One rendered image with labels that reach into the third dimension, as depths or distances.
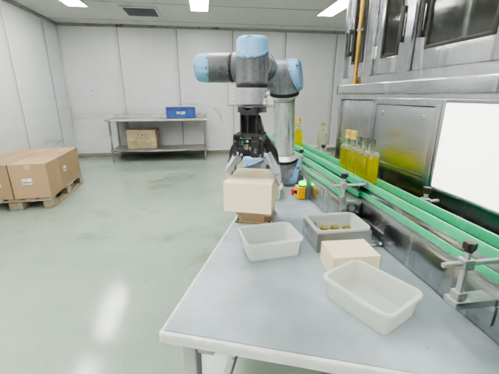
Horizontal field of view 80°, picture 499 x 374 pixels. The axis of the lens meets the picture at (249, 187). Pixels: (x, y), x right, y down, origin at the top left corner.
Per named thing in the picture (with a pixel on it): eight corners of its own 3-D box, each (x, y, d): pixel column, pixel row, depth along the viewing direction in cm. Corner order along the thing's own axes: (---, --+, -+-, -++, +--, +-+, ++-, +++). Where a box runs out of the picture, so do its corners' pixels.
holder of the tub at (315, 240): (382, 248, 118) (385, 230, 116) (316, 253, 114) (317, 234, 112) (361, 229, 134) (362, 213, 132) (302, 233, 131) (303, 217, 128)
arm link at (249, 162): (246, 176, 150) (246, 151, 145) (272, 179, 146) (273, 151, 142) (240, 184, 139) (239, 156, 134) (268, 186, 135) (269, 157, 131)
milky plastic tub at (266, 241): (304, 260, 112) (305, 239, 109) (246, 268, 107) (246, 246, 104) (287, 239, 128) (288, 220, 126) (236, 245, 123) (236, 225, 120)
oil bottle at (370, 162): (374, 197, 138) (381, 151, 132) (363, 197, 137) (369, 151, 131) (368, 192, 144) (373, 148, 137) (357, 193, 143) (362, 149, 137)
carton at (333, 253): (377, 275, 100) (380, 255, 98) (331, 278, 99) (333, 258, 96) (361, 257, 112) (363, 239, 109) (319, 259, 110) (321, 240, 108)
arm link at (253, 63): (272, 38, 71) (266, 32, 63) (272, 87, 74) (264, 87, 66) (240, 40, 73) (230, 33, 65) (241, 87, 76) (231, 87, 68)
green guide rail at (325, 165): (359, 197, 136) (361, 180, 134) (357, 197, 136) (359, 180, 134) (274, 141, 302) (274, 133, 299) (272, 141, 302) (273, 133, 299)
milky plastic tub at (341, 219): (370, 248, 117) (373, 228, 115) (315, 252, 114) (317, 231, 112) (350, 229, 134) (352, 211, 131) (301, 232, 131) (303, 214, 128)
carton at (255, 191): (223, 211, 75) (223, 182, 73) (238, 191, 90) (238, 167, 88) (270, 214, 73) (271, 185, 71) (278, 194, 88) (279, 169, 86)
